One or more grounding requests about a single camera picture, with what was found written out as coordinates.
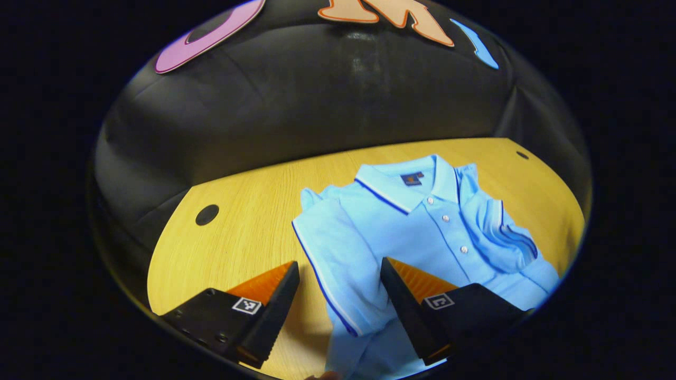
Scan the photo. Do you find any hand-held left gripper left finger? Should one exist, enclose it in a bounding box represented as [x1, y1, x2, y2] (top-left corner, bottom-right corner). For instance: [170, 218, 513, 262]
[161, 261, 301, 369]

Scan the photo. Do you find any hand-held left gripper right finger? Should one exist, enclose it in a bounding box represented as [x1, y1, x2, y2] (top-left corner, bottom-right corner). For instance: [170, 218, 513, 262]
[380, 257, 531, 366]

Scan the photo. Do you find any light blue T-shirt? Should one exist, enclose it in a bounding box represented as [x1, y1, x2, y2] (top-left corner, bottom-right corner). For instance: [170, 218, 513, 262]
[292, 154, 560, 380]

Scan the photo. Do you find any black backdrop cloth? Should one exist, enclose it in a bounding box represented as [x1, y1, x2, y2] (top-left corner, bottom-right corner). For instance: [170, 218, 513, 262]
[87, 0, 592, 317]

